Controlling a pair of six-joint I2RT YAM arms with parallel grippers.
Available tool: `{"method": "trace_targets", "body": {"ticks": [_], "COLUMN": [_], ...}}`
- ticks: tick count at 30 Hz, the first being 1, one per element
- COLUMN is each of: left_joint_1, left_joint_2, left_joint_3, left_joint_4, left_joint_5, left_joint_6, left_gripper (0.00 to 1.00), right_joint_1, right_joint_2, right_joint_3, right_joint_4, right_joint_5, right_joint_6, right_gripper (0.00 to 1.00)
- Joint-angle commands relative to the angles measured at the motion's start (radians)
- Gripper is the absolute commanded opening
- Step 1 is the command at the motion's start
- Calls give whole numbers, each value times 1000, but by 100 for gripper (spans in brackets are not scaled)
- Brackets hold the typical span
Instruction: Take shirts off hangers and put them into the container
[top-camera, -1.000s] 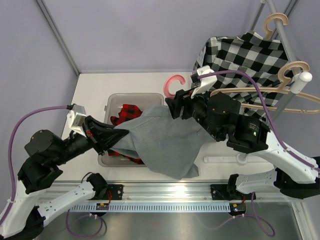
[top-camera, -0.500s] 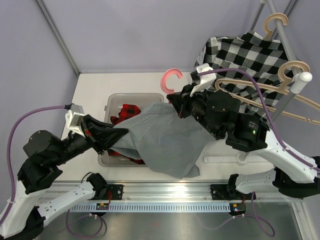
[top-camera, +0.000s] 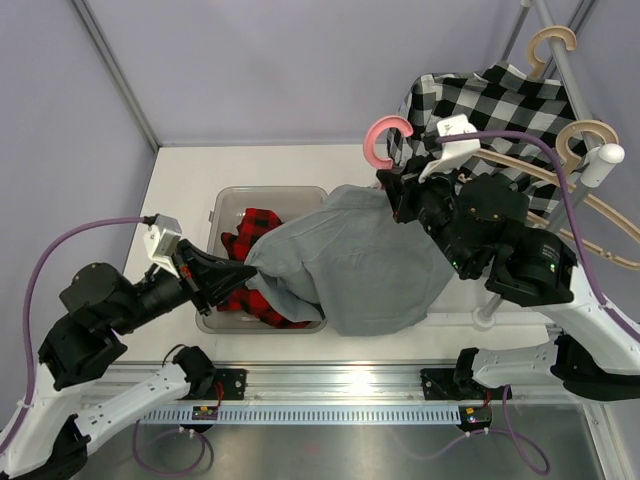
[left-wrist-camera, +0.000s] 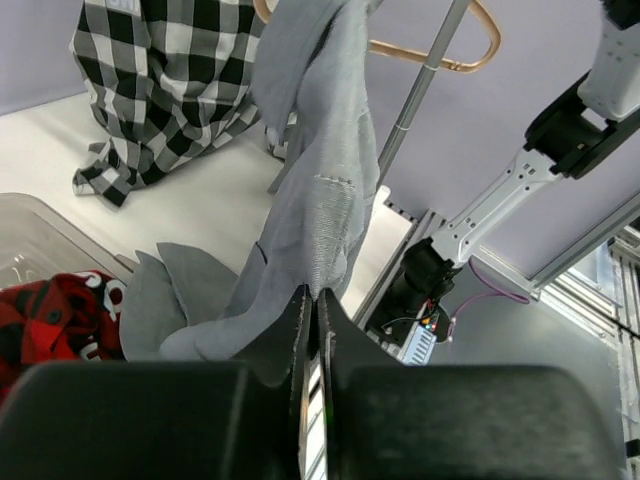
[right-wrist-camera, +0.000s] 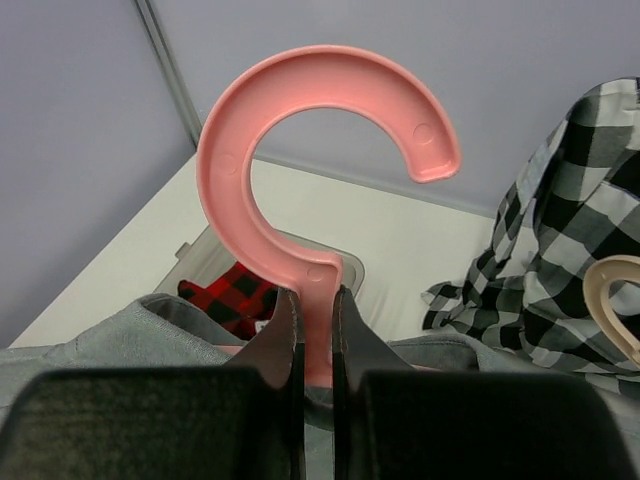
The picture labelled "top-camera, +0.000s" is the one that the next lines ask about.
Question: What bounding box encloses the aluminium mounting rail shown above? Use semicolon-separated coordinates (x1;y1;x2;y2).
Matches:
81;362;595;405

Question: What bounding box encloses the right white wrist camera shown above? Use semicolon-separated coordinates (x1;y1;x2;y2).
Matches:
418;114;481;184

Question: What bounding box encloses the beige wooden hanger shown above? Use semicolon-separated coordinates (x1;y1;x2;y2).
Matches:
476;120;639;271

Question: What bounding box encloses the clear plastic bin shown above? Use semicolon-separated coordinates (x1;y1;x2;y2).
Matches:
195;186;327;335

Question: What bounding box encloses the red black plaid shirt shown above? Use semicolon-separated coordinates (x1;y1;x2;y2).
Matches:
216;207;326;329

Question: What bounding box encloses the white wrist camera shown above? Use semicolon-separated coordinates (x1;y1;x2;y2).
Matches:
143;214;182;277
418;114;481;184

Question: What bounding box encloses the white slotted cable duct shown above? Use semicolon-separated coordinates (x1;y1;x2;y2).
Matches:
140;403;462;426

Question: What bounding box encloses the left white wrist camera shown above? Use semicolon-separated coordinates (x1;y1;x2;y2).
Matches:
143;214;182;277

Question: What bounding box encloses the silver clothes rack pole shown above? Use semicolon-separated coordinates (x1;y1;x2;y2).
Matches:
469;0;626;334

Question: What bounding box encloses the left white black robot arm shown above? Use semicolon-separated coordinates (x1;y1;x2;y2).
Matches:
1;240;257;479

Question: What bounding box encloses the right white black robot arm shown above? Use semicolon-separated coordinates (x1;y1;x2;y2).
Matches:
376;169;639;402

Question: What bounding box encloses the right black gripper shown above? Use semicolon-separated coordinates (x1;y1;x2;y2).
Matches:
384;153;479;276

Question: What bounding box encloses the grey shirt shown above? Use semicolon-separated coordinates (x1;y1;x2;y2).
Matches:
245;185;454;337

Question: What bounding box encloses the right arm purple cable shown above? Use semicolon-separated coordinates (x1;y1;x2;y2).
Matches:
399;129;640;474

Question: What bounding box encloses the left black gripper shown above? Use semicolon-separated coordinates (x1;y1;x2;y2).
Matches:
110;238;258;336

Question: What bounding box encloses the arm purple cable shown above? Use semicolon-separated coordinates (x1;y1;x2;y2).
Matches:
0;215;156;474
399;129;640;474

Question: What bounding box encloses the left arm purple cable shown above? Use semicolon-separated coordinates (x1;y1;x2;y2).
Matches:
0;215;156;474

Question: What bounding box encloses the pink plastic hanger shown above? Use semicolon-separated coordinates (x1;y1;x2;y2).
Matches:
364;115;415;169

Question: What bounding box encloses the black white plaid shirt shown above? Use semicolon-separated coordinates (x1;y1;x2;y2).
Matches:
386;62;576;218

